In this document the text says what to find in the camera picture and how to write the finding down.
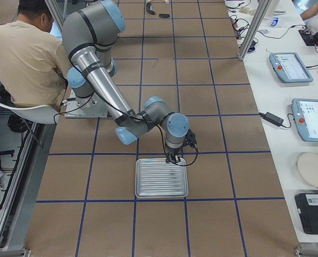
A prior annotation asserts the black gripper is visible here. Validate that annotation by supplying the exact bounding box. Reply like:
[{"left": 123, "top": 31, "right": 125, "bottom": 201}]
[{"left": 164, "top": 129, "right": 198, "bottom": 163}]

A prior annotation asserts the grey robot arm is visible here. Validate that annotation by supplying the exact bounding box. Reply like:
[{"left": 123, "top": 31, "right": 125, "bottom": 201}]
[{"left": 62, "top": 1, "right": 197, "bottom": 164}]

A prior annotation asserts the silver ribbed metal tray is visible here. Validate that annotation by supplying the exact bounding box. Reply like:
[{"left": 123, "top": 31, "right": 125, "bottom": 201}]
[{"left": 135, "top": 158, "right": 189, "bottom": 199}]

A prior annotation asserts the black power adapter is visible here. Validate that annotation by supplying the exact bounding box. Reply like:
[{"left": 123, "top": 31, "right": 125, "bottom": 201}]
[{"left": 259, "top": 112, "right": 284, "bottom": 127}]

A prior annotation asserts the white chair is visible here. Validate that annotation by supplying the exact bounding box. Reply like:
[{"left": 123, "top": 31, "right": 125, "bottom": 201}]
[{"left": 0, "top": 102, "right": 60, "bottom": 150}]

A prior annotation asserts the beige round plate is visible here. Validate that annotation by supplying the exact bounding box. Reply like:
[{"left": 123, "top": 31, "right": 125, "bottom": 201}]
[{"left": 297, "top": 153, "right": 318, "bottom": 188}]

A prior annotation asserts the near blue teach pendant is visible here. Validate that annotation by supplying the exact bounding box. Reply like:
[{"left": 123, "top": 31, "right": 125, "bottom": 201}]
[{"left": 291, "top": 99, "right": 318, "bottom": 142}]

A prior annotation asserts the blue teach pendant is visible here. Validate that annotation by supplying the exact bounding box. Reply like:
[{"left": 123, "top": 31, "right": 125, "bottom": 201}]
[
  {"left": 269, "top": 52, "right": 313, "bottom": 84},
  {"left": 291, "top": 99, "right": 318, "bottom": 142}
]

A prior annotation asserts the black brake pad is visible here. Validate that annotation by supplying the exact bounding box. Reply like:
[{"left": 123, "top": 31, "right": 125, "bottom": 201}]
[{"left": 159, "top": 13, "right": 170, "bottom": 18}]

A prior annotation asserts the black box with label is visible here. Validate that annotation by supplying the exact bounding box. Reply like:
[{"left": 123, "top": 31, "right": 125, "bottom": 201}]
[{"left": 294, "top": 193, "right": 318, "bottom": 235}]

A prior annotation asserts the far blue teach pendant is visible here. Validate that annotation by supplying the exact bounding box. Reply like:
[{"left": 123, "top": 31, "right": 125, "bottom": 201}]
[{"left": 269, "top": 52, "right": 313, "bottom": 84}]

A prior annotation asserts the olive brake shoe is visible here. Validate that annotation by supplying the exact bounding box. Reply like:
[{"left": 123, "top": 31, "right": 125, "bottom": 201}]
[{"left": 145, "top": 2, "right": 156, "bottom": 16}]

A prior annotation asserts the seated person in beige shirt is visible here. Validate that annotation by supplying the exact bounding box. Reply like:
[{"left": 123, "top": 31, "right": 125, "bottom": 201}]
[{"left": 0, "top": 1, "right": 72, "bottom": 110}]

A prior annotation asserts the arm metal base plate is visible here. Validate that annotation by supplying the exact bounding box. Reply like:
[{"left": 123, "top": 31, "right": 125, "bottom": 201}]
[{"left": 64, "top": 90, "right": 108, "bottom": 118}]

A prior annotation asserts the aluminium frame post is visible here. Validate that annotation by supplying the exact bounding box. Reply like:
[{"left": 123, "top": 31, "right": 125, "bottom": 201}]
[{"left": 238, "top": 0, "right": 271, "bottom": 61}]

